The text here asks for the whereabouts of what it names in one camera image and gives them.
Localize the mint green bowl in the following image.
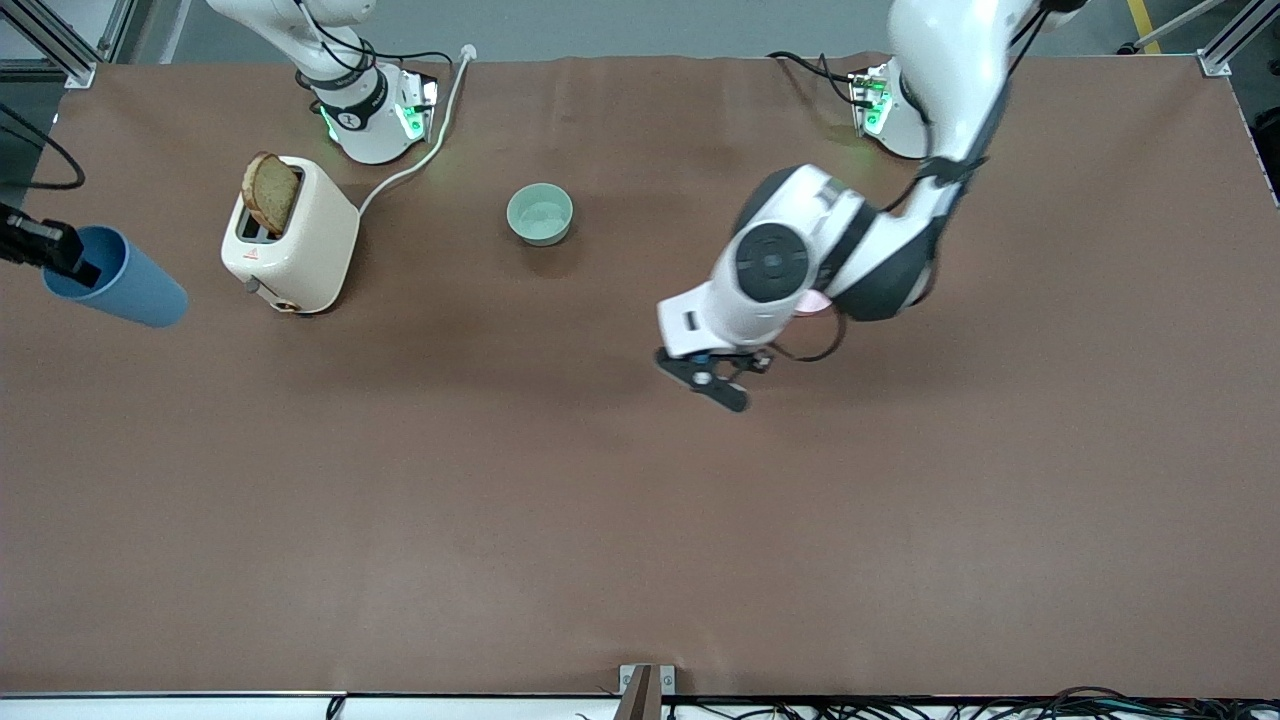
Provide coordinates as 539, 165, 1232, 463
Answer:
505, 183, 575, 247

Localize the brown bread slice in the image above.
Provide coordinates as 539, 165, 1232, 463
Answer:
241, 151, 301, 237

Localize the brown table cover mat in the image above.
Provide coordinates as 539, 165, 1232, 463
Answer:
0, 52, 1280, 699

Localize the cream white toaster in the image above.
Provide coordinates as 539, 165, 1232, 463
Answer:
220, 155, 361, 315

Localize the aluminium frame post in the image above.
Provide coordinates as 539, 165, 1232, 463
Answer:
1198, 0, 1280, 77
0, 0, 136, 89

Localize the black base cable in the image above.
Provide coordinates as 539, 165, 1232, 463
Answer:
767, 50, 876, 109
296, 0, 457, 91

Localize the white toaster power cable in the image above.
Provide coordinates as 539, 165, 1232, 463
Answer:
357, 45, 478, 216

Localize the grey metal table bracket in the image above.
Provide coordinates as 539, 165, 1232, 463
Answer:
618, 663, 677, 720

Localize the black cable bundle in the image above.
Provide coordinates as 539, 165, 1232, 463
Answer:
575, 685, 1280, 720

